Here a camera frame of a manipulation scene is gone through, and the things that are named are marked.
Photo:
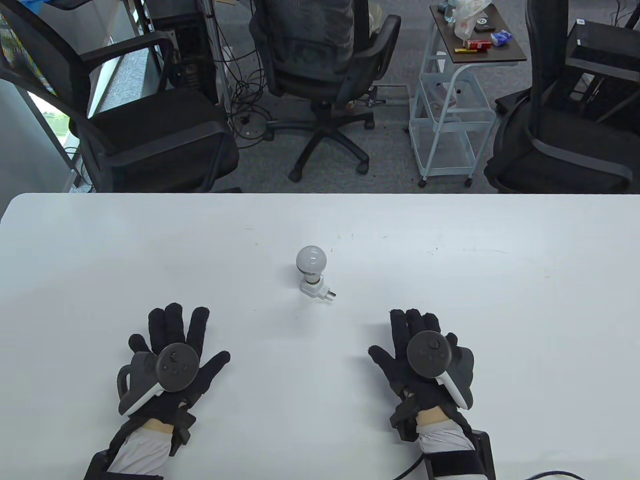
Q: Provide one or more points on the person's left hand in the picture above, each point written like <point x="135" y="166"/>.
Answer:
<point x="212" y="370"/>

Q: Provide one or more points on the person's right hand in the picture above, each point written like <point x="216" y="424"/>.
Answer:
<point x="425" y="395"/>

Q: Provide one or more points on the white light bulb socket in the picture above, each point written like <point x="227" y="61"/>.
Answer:
<point x="312" y="290"/>

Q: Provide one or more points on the white light bulb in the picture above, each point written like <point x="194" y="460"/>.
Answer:
<point x="311" y="260"/>

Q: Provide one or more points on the person's left forearm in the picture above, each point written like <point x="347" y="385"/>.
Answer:
<point x="142" y="450"/>

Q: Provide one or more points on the person's right forearm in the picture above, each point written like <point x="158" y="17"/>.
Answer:
<point x="445" y="437"/>

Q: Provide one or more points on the black wrist sensor module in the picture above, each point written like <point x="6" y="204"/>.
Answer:
<point x="182" y="430"/>
<point x="404" y="422"/>

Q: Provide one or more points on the grey white tracking controller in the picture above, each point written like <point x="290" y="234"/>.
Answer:
<point x="177" y="367"/>
<point x="430" y="352"/>

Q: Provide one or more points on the black mesh armchair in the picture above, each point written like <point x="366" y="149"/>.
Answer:
<point x="150" y="135"/>

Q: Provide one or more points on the black swivel office chair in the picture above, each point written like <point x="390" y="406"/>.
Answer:
<point x="322" y="120"/>

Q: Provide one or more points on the black padded office chair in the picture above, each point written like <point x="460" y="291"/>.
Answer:
<point x="550" y="150"/>

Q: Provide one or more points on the black computer tower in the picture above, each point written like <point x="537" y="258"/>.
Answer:
<point x="187" y="55"/>

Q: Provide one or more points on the yellow red pen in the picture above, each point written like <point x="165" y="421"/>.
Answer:
<point x="465" y="50"/>

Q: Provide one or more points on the white cart with brown top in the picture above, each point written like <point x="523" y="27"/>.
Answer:
<point x="505" y="50"/>

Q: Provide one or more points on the red box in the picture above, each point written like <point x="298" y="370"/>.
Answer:
<point x="477" y="44"/>

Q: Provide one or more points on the blue packet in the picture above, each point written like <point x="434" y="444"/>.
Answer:
<point x="501" y="38"/>

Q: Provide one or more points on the black item with round label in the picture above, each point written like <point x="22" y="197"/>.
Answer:
<point x="482" y="22"/>

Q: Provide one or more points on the clear plastic bag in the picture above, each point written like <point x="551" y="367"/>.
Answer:
<point x="467" y="20"/>

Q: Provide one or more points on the black side table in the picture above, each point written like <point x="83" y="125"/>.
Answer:
<point x="605" y="50"/>

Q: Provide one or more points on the blue cloth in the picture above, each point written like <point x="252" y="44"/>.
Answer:
<point x="45" y="2"/>

